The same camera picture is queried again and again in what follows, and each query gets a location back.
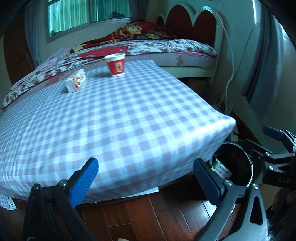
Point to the grey blue curtain right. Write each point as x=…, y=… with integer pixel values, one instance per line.
x=261, y=88

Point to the checkered tablecloth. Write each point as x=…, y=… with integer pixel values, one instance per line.
x=145, y=128

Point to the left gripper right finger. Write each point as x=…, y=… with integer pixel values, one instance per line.
x=250, y=222

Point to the green white milk carton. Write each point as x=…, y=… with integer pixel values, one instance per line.
x=220, y=169

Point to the bed with floral sheet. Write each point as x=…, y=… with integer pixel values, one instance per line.
x=129, y=48

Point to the red white small carton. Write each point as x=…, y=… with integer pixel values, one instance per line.
x=75, y=81

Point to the pink folded cloth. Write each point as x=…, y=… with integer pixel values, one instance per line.
x=51, y=60

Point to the red paper cup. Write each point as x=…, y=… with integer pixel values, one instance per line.
x=116, y=64

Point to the person right hand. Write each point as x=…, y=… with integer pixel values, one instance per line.
x=283, y=197

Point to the window with green curtain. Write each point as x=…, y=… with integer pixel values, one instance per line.
x=78, y=20

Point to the red heart headboard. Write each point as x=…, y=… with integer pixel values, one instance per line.
x=203, y=25

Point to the dark wooden door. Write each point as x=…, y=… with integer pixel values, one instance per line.
x=16, y=52

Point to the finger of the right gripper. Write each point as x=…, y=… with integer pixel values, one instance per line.
x=286, y=137
x=258, y=152

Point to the black trash bucket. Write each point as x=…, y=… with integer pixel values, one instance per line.
x=232, y=156

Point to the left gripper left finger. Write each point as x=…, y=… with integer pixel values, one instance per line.
x=39, y=222

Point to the red patterned blanket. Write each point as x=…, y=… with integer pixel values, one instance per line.
x=133, y=30

